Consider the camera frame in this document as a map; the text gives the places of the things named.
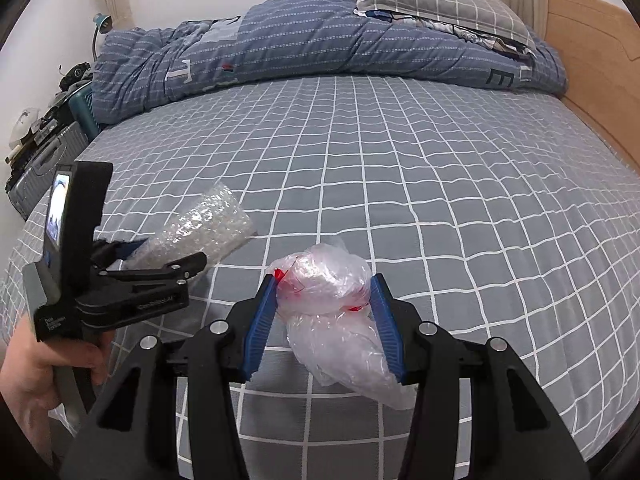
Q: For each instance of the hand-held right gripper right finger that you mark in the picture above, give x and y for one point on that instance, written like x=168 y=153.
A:
x=387 y=330

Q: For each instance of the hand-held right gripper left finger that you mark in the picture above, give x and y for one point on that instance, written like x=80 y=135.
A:
x=260 y=330

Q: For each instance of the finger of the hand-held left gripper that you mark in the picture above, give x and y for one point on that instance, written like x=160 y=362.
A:
x=127 y=250
x=165 y=267

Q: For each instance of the clear plastic bag red print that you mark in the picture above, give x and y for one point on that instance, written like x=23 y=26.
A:
x=325 y=280

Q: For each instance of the person's left hand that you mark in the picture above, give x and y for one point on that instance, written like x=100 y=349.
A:
x=30 y=380

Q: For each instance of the grey suitcase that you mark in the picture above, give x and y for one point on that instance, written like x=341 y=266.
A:
x=45 y=160

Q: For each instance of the white round appliance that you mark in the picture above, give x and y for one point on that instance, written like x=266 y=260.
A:
x=24 y=125

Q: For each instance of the teal suitcase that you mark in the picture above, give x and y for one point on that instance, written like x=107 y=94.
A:
x=82 y=110

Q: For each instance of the bed with grey checked sheet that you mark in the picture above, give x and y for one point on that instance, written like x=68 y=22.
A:
x=400 y=185

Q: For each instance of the blue desk lamp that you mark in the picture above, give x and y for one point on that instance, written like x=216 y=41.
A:
x=104 y=21

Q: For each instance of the blue striped quilt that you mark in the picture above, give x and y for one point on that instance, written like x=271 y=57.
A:
x=300 y=40

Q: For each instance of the printed pillow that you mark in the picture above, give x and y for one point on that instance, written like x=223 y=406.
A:
x=500 y=42

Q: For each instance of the grey checked pillow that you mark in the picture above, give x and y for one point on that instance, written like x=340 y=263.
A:
x=440 y=0

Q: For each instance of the wooden headboard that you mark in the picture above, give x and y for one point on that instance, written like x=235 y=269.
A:
x=590 y=50

